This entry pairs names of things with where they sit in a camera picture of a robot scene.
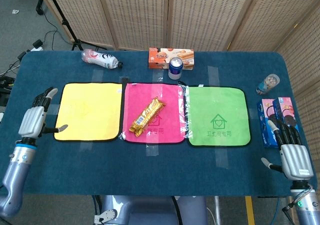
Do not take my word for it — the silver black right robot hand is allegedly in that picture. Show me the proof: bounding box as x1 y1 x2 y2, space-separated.
260 119 315 181

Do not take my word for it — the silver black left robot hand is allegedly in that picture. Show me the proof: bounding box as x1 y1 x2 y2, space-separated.
18 86 69 139

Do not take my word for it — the gold snack packet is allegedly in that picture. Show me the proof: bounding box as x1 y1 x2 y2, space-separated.
128 96 167 138

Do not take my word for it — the clear plastic drink bottle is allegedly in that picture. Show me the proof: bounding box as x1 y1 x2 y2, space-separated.
80 48 124 70

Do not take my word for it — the black floor device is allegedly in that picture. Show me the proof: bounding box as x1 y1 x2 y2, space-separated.
0 75 14 101

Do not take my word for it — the blue sandwich cookie box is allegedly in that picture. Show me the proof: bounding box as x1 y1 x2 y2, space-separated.
256 98 283 149
272 96 300 132

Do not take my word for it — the yellow square cloth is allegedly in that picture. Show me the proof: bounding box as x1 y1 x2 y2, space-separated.
53 82 124 142

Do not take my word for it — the clear tape strip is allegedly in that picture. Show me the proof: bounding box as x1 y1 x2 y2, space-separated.
145 144 160 158
214 146 230 170

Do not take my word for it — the white power strip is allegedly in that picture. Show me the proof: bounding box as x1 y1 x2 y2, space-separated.
30 39 45 52

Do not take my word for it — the clear snack jar blue label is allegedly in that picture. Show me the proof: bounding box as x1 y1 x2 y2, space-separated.
255 73 281 96

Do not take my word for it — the green square cloth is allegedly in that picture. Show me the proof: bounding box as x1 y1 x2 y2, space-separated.
186 85 252 148

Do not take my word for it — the black tripod stand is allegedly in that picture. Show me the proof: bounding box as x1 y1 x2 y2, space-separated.
43 0 109 52

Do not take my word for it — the black office chair base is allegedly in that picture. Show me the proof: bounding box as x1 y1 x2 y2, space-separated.
15 0 46 16

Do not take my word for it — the clear plastic strip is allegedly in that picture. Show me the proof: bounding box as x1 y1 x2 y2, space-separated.
176 83 191 140

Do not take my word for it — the blue carpet table cover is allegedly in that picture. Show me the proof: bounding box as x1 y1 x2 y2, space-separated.
0 50 302 199

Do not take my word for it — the pink square cloth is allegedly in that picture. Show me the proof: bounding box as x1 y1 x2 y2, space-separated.
121 82 187 145

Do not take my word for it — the orange biscuit box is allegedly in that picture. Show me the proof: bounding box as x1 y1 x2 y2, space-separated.
148 47 196 72

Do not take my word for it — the grey-blue robot torso base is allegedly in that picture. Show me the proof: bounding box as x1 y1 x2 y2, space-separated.
93 194 209 225

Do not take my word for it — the blue drink can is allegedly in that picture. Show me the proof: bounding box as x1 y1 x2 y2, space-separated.
167 56 184 81

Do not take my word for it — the wicker folding screen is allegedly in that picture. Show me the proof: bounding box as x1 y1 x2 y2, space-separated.
33 0 320 126

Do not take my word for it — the black floor cable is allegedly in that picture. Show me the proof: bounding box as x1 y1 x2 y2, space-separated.
41 29 74 51

